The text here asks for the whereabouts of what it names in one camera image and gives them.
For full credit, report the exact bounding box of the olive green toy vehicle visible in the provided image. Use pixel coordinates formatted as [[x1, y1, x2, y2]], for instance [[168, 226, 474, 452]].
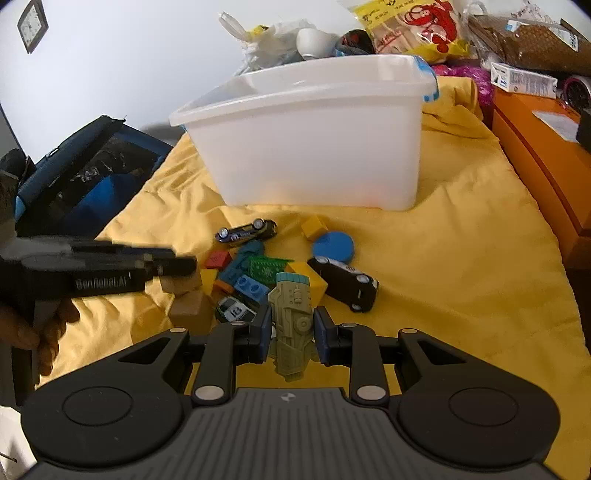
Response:
[[267, 272, 318, 382]]

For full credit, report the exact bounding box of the person's hand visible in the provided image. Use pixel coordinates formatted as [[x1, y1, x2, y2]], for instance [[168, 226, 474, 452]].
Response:
[[0, 298, 80, 377]]

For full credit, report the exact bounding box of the wooden cube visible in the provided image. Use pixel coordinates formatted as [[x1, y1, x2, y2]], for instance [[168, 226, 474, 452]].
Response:
[[158, 270, 202, 295], [167, 289, 214, 336]]

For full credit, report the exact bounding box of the black orange toy car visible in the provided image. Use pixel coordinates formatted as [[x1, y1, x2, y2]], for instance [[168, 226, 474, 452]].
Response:
[[308, 256, 380, 313]]

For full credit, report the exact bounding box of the orange yellow toy block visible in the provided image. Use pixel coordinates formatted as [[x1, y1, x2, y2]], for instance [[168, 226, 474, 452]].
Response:
[[283, 261, 329, 308]]

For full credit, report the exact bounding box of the yellow toy brick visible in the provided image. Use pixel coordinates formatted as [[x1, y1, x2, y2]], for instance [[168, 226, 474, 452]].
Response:
[[200, 269, 218, 297]]

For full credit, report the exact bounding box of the green toy plate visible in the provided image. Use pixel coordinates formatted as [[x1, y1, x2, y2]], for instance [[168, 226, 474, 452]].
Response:
[[247, 255, 290, 288]]

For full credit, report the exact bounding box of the red toy brick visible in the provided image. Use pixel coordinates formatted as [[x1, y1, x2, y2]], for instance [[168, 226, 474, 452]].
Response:
[[202, 250, 232, 271]]

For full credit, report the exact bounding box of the blue bag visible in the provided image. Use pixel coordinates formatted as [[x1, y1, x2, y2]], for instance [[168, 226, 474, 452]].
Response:
[[15, 115, 171, 238]]

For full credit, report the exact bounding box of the blue round disc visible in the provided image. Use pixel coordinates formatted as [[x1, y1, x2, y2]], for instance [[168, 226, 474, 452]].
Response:
[[312, 231, 355, 264]]

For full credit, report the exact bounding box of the dark blue toy car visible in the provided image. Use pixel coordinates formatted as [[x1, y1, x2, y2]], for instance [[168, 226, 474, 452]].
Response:
[[214, 218, 277, 246]]

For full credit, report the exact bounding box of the small yellow block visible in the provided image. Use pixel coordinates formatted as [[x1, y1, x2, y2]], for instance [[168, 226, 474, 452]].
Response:
[[301, 215, 329, 242]]

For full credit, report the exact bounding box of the yellow cloth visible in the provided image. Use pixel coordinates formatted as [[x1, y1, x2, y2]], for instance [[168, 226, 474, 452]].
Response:
[[38, 75, 591, 480]]

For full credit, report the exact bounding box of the white plastic bin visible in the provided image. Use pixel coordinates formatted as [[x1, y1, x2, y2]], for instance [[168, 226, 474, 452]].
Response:
[[169, 55, 439, 211]]

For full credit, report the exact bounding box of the orange box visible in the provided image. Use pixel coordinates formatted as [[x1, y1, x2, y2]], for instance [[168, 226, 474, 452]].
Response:
[[492, 88, 590, 270]]

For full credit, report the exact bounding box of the pink plastic bag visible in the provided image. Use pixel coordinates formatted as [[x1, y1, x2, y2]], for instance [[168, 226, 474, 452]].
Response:
[[434, 65, 494, 116]]

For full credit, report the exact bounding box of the white plastic bag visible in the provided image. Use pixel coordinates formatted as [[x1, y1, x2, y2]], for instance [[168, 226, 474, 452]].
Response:
[[218, 12, 315, 76]]

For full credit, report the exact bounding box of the small white box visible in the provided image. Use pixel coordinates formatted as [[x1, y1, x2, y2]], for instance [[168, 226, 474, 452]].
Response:
[[490, 62, 558, 99]]

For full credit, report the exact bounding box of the yellow snack bag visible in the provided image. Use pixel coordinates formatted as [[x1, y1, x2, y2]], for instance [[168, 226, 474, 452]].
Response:
[[348, 0, 470, 64]]

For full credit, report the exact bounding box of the brown parcel bag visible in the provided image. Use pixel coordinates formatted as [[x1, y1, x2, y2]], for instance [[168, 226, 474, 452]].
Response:
[[468, 15, 591, 76]]

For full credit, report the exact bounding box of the wall clock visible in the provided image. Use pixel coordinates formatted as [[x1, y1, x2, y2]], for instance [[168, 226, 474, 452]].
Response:
[[17, 0, 49, 54]]

